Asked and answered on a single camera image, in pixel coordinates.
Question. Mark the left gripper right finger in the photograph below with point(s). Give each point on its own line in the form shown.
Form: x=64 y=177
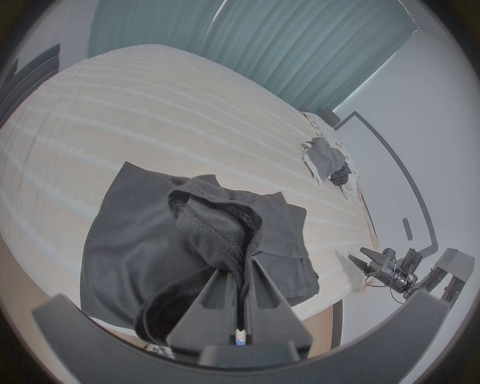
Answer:
x=273 y=318

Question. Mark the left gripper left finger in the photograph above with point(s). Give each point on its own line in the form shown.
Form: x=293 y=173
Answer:
x=202 y=322

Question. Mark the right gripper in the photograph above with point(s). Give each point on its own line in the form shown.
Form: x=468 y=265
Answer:
x=386 y=272

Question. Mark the black T-shirt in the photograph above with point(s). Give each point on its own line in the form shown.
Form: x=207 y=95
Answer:
x=150 y=232

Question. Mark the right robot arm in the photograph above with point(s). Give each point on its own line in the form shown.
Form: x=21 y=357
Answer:
x=431 y=279

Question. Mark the bed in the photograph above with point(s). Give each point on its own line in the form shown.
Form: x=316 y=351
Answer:
x=150 y=112

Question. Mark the white garment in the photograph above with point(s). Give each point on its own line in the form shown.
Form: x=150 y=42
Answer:
x=350 y=187

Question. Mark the black shiny garment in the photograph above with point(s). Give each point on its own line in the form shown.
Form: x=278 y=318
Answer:
x=339 y=177

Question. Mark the grey white-trimmed garment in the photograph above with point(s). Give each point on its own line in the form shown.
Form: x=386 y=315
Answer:
x=326 y=157

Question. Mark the white printed pillow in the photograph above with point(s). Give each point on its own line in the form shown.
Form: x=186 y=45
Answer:
x=326 y=129

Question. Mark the grey bedside table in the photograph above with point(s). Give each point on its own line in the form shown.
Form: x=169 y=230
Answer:
x=329 y=115

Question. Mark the black chest of drawers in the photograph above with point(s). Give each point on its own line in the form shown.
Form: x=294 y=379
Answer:
x=33 y=75

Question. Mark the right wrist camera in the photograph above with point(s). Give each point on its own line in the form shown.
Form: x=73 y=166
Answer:
x=389 y=255

